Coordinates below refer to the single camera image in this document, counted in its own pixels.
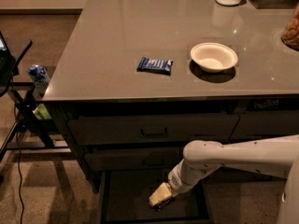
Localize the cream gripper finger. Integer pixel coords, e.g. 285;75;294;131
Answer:
149;182;173;207

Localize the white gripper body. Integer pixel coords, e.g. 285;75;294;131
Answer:
168;160;203;195

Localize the black rxbar chocolate bar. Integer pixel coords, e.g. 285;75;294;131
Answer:
153;198;175;211

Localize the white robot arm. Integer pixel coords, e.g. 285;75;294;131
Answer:
149;135;299;224

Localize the open bottom drawer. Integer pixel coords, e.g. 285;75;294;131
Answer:
97;169;213;224

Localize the middle left drawer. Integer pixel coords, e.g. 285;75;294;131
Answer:
82;147;181;172

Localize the top left drawer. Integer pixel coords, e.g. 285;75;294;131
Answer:
67;113;238;146

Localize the right drawer column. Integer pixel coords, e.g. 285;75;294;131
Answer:
230;97;299;140

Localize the blue snack bar wrapper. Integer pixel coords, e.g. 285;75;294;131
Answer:
136;57;173;76

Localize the white paper bowl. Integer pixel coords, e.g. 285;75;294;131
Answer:
190;43;238;73

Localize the green packet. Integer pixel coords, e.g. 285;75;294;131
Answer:
34;104;51;120

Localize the black metal stand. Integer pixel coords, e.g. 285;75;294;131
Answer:
0;38;67;161

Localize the laptop computer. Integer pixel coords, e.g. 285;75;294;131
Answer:
0;32;15;75

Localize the black cable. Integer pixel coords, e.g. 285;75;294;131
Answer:
13;96;26;224

